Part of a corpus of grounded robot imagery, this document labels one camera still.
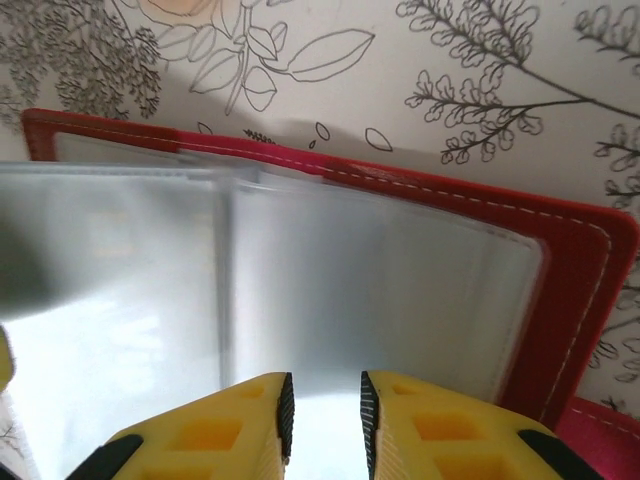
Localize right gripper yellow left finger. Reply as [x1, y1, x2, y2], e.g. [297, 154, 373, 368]
[72, 370, 297, 480]

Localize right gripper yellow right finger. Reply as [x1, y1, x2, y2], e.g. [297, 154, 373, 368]
[359, 369, 571, 480]

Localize red leather card holder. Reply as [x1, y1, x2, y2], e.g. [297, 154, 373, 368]
[0, 107, 640, 480]

